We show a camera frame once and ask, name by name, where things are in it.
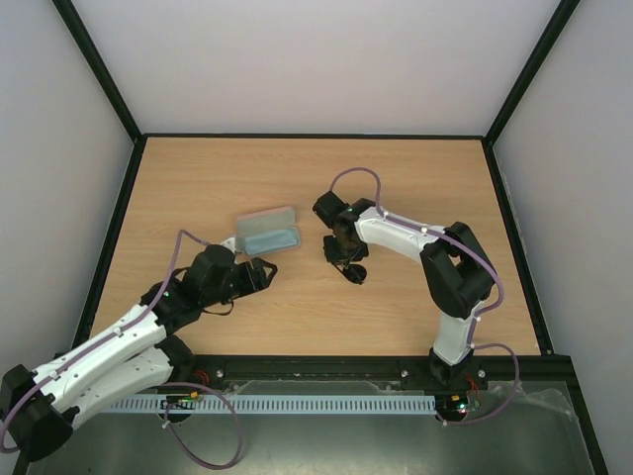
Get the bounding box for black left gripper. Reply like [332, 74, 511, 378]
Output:
[203, 257, 278, 307]

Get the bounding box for black aviator sunglasses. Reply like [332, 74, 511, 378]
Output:
[334, 263, 367, 285]

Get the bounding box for light blue cleaning cloth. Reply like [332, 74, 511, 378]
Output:
[244, 228, 300, 256]

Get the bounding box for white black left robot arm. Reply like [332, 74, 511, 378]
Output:
[1, 244, 278, 462]

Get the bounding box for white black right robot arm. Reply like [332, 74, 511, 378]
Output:
[313, 191, 499, 388]

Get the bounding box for grey metal front plate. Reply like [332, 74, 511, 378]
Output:
[28, 383, 593, 474]

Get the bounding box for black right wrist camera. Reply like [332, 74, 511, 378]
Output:
[313, 191, 349, 229]

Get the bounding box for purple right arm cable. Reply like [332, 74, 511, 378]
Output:
[328, 167, 521, 429]

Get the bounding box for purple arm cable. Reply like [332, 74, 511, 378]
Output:
[0, 229, 244, 468]
[328, 167, 521, 429]

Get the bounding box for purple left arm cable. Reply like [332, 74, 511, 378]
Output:
[0, 229, 244, 468]

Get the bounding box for black front mounting rail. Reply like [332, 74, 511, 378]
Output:
[173, 355, 577, 394]

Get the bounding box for light blue slotted cable duct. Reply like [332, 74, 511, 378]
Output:
[103, 394, 436, 416]

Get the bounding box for black right corner frame post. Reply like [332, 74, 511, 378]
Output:
[484, 0, 581, 148]

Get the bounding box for black corner frame post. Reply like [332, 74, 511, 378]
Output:
[52, 0, 142, 143]
[484, 0, 581, 148]

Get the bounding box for black left corner frame post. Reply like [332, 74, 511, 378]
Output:
[52, 0, 142, 143]

